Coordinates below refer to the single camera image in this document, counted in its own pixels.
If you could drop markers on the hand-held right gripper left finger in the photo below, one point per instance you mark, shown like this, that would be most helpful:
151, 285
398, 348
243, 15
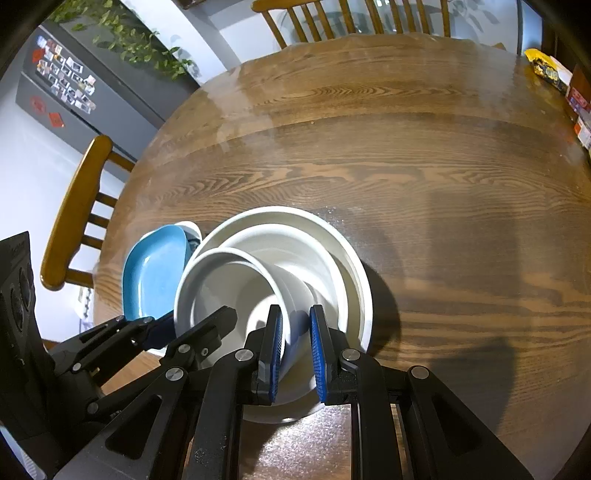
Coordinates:
276, 350

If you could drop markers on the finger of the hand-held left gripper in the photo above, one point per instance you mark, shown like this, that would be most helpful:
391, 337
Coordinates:
217, 323
159, 330

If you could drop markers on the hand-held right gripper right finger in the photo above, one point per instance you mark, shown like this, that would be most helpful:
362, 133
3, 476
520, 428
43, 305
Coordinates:
318, 360

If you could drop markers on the white cylindrical bowl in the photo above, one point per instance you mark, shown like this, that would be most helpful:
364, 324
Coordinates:
221, 286

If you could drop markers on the large white bowl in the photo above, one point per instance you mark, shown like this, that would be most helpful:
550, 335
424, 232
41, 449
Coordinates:
351, 277

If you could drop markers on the medium white bowl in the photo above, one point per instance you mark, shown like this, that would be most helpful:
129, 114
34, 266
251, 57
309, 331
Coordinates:
318, 263

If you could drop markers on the blue patterned square plate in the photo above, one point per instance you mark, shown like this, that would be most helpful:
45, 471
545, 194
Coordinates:
191, 229

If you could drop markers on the grey refrigerator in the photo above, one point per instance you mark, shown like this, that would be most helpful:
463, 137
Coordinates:
115, 106

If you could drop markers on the group of fridge magnets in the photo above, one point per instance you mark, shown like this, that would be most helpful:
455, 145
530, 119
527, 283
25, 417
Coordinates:
64, 78

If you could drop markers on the trailing green plant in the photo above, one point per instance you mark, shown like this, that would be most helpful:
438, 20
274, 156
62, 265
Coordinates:
129, 41

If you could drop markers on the small clear labelled bottle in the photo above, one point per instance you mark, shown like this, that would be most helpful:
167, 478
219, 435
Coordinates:
584, 134

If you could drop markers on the red sauce bottle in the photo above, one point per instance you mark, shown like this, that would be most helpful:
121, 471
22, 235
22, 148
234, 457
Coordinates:
579, 97

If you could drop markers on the yellow snack packet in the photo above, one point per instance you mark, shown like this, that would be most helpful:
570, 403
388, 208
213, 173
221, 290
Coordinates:
542, 64

